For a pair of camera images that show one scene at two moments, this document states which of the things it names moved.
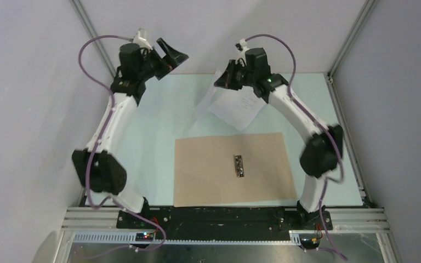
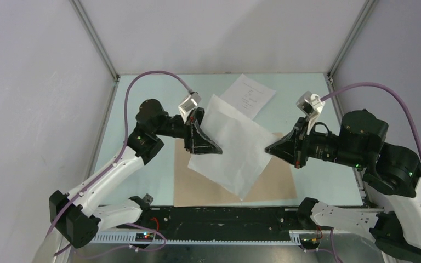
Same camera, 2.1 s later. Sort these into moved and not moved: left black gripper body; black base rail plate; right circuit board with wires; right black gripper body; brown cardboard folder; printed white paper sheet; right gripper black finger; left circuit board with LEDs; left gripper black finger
Moved: right black gripper body; right gripper black finger; left gripper black finger; left black gripper body
Not moved: left circuit board with LEDs; brown cardboard folder; black base rail plate; right circuit board with wires; printed white paper sheet
